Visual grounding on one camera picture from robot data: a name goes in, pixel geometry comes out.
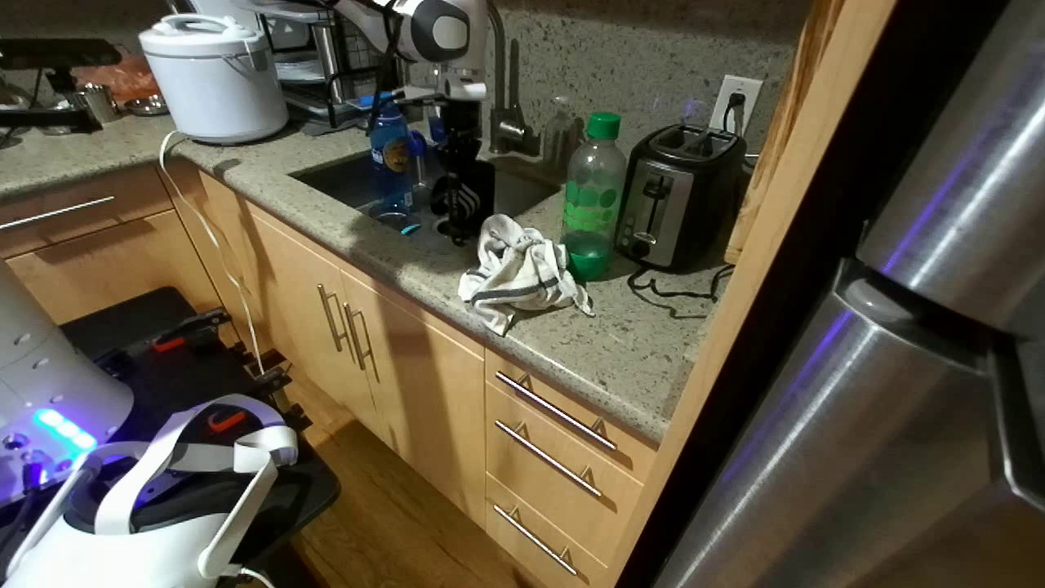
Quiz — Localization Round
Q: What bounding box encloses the clear glass soap bottle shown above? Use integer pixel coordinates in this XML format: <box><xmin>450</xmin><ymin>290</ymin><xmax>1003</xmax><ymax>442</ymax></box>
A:
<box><xmin>540</xmin><ymin>94</ymin><xmax>585</xmax><ymax>180</ymax></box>

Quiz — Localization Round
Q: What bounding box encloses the stainless steel refrigerator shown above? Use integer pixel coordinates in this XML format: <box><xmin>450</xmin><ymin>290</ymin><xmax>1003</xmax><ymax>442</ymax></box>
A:
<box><xmin>648</xmin><ymin>0</ymin><xmax>1045</xmax><ymax>588</ymax></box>

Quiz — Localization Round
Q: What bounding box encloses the white rice cooker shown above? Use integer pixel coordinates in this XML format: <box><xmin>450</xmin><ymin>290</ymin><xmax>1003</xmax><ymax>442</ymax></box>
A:
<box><xmin>136</xmin><ymin>10</ymin><xmax>290</xmax><ymax>148</ymax></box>

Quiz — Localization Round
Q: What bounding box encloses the metal drawer handle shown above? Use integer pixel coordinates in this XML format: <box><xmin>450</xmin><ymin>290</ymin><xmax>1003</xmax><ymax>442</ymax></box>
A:
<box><xmin>491</xmin><ymin>501</ymin><xmax>581</xmax><ymax>580</ymax></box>
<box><xmin>493</xmin><ymin>419</ymin><xmax>606</xmax><ymax>503</ymax></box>
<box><xmin>493</xmin><ymin>370</ymin><xmax>619</xmax><ymax>455</ymax></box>

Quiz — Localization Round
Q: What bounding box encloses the white striped dish towel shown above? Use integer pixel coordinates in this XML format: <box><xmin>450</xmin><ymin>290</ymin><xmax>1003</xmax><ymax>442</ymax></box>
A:
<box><xmin>455</xmin><ymin>212</ymin><xmax>597</xmax><ymax>336</ymax></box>

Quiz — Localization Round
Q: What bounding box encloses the wooden kitchen cabinet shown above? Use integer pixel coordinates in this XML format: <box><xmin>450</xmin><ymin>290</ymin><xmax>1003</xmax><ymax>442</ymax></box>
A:
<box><xmin>0</xmin><ymin>159</ymin><xmax>661</xmax><ymax>588</ymax></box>

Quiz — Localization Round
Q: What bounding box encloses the white rice cooker cable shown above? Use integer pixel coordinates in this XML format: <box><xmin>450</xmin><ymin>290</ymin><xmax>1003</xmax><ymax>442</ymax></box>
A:
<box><xmin>155</xmin><ymin>128</ymin><xmax>274</xmax><ymax>380</ymax></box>

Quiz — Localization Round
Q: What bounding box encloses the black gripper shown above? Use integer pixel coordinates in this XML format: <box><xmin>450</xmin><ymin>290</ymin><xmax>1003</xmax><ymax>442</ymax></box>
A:
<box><xmin>433</xmin><ymin>65</ymin><xmax>491</xmax><ymax>195</ymax></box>

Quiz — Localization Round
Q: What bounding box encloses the black orange bar clamp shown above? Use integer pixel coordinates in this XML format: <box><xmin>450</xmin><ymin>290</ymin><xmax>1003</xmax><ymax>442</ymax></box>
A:
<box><xmin>241</xmin><ymin>346</ymin><xmax>298</xmax><ymax>398</ymax></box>
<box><xmin>139</xmin><ymin>308</ymin><xmax>236</xmax><ymax>364</ymax></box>

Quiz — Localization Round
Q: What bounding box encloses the vertical metal cabinet handle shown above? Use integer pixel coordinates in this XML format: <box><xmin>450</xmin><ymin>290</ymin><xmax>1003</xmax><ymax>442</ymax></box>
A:
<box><xmin>316</xmin><ymin>283</ymin><xmax>349</xmax><ymax>352</ymax></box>
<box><xmin>344</xmin><ymin>305</ymin><xmax>381</xmax><ymax>384</ymax></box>

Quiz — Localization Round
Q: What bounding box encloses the white VR headset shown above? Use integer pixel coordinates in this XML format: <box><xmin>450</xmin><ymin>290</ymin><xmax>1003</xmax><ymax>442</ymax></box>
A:
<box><xmin>0</xmin><ymin>388</ymin><xmax>302</xmax><ymax>588</ymax></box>

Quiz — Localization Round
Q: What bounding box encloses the long metal cabinet handle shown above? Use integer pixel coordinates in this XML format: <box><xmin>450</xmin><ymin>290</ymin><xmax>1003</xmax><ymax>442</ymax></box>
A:
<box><xmin>0</xmin><ymin>194</ymin><xmax>117</xmax><ymax>234</ymax></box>

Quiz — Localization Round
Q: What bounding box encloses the white wall outlet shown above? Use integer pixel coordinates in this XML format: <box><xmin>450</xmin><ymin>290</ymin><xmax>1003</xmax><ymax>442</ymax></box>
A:
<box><xmin>709</xmin><ymin>71</ymin><xmax>763</xmax><ymax>141</ymax></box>

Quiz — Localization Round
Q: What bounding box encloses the blue plastic water bottle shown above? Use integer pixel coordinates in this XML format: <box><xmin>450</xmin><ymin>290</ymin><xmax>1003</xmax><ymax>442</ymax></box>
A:
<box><xmin>361</xmin><ymin>89</ymin><xmax>423</xmax><ymax>239</ymax></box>

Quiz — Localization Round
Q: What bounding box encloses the black robot stand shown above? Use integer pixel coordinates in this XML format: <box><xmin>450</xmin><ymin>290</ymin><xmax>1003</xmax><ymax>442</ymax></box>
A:
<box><xmin>58</xmin><ymin>286</ymin><xmax>344</xmax><ymax>549</ymax></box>

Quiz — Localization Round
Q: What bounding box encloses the green plastic bottle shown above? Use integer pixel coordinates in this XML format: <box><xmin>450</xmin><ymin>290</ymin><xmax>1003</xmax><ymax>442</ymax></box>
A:
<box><xmin>558</xmin><ymin>108</ymin><xmax>629</xmax><ymax>283</ymax></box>

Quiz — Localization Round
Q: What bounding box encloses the metal dish rack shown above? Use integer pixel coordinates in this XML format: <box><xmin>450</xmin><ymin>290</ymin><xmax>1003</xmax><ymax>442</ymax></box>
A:
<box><xmin>257</xmin><ymin>0</ymin><xmax>400</xmax><ymax>128</ymax></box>

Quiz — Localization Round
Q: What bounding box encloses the black toaster cord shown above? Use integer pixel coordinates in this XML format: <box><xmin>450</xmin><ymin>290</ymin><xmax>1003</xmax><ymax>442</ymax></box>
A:
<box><xmin>623</xmin><ymin>259</ymin><xmax>734</xmax><ymax>323</ymax></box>

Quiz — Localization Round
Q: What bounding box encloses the stainless steel sink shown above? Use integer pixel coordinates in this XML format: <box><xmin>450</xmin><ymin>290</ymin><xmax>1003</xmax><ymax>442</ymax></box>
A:
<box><xmin>290</xmin><ymin>145</ymin><xmax>558</xmax><ymax>249</ymax></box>

